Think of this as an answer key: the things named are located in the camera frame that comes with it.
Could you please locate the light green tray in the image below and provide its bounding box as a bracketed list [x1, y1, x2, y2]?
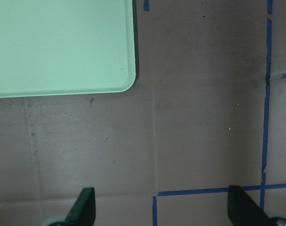
[0, 0, 136, 98]

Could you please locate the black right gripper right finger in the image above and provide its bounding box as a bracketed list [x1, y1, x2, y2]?
[227, 186, 275, 226]

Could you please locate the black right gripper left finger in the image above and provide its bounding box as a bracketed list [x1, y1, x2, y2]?
[64, 187, 96, 226]

